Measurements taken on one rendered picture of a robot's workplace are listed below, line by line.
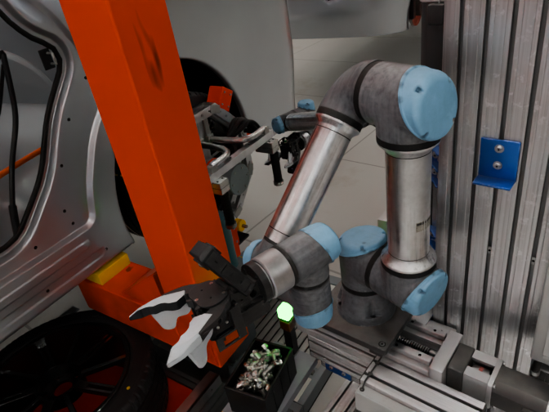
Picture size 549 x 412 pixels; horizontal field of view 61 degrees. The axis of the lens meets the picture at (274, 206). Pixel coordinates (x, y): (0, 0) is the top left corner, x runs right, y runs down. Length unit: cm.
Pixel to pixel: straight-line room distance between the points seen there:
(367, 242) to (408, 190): 23
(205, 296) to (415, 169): 44
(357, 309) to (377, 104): 55
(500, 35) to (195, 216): 82
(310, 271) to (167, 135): 55
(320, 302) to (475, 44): 55
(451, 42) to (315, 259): 49
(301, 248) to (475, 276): 57
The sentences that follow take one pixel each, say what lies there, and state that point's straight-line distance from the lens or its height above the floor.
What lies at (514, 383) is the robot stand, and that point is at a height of 77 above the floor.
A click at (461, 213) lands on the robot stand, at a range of 114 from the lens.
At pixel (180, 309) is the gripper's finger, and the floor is 121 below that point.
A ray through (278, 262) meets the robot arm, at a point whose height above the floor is 125.
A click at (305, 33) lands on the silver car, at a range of 428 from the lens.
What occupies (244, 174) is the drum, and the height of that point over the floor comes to 86.
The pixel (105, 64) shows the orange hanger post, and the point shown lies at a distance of 115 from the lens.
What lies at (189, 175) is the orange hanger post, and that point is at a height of 118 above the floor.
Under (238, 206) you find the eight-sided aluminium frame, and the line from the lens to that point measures 215.
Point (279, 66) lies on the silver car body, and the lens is 250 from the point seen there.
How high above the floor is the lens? 171
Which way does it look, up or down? 31 degrees down
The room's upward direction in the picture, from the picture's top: 10 degrees counter-clockwise
